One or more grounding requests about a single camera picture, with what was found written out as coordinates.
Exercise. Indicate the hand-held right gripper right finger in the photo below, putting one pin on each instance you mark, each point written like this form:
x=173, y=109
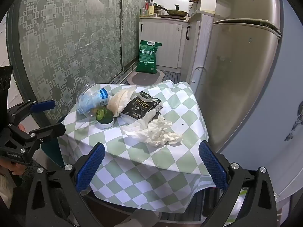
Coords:
x=213, y=167

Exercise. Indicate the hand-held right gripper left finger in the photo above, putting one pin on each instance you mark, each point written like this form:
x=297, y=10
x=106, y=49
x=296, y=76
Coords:
x=91, y=167

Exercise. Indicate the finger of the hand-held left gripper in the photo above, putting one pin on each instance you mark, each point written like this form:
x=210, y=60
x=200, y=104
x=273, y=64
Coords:
x=49, y=130
x=42, y=105

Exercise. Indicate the person's left forearm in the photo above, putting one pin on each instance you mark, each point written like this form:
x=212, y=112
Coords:
x=5, y=191

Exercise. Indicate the person's left hand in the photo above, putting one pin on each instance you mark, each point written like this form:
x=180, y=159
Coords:
x=11, y=167

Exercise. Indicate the clear plastic cup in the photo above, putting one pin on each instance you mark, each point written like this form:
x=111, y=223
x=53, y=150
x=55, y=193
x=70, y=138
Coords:
x=86, y=101

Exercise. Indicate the green white checkered tablecloth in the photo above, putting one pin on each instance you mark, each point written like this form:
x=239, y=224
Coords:
x=142, y=165

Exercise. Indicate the green fruit in white cup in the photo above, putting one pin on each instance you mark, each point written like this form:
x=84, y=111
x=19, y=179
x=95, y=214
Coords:
x=104, y=117

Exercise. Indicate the crumpled white tissue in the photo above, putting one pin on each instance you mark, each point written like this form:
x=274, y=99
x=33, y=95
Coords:
x=158, y=130

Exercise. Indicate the patterned glass sliding door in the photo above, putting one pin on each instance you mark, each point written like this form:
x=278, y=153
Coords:
x=71, y=40
x=132, y=28

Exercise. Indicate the cream plastic bag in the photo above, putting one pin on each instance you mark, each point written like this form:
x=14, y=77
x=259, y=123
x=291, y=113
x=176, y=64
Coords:
x=120, y=99

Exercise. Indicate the black tissue packet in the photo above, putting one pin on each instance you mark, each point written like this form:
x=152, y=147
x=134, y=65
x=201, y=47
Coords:
x=138, y=106

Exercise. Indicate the grey striped floor runner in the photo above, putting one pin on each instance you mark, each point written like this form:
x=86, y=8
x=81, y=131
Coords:
x=172, y=75

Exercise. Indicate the oval grey floor mat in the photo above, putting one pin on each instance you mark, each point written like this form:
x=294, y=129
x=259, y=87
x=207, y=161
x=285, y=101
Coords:
x=144, y=78

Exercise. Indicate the silver refrigerator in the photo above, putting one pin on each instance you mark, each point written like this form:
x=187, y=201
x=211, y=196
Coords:
x=236, y=63

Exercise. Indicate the green sack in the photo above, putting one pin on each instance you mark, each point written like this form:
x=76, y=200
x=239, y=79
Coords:
x=147, y=56

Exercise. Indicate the white kitchen cabinet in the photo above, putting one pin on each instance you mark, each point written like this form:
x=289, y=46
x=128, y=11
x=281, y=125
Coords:
x=165, y=40

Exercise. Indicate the clear bottle with red cap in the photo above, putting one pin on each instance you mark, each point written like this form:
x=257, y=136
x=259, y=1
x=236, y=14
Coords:
x=145, y=9

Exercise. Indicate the frying pan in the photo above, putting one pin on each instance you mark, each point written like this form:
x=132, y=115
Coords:
x=176, y=12

